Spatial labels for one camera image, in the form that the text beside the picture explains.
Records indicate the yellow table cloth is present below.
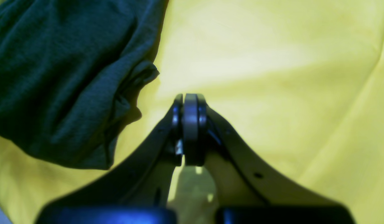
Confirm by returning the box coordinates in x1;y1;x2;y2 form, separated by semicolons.
0;0;384;224

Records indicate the dark grey long-sleeve T-shirt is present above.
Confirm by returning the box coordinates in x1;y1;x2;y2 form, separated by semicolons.
0;0;167;170

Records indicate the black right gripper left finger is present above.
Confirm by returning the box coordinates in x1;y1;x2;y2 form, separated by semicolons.
36;94;183;224

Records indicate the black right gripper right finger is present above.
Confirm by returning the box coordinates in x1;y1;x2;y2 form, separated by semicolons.
190;94;355;224

